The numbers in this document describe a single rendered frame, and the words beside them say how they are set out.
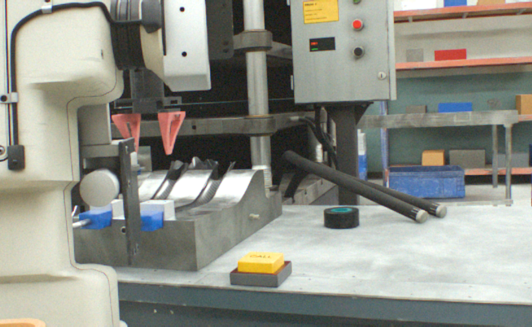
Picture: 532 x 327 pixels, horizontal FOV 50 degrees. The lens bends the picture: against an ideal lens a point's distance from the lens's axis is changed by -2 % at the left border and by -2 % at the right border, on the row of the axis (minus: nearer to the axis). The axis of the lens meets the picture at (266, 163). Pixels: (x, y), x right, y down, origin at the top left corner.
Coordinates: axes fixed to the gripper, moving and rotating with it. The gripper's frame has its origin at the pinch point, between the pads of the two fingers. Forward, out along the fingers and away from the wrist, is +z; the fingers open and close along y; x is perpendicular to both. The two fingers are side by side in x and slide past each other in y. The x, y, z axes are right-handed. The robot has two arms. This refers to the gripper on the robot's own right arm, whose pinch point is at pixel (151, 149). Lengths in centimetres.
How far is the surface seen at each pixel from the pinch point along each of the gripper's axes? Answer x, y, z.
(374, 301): 9.3, -40.1, 21.5
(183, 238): 2.3, -6.5, 15.2
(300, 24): -85, -6, -29
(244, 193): -22.4, -8.8, 11.6
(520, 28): -683, -128, -74
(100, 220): 4.9, 8.5, 11.9
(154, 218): 4.8, -2.3, 11.3
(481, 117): -367, -69, 16
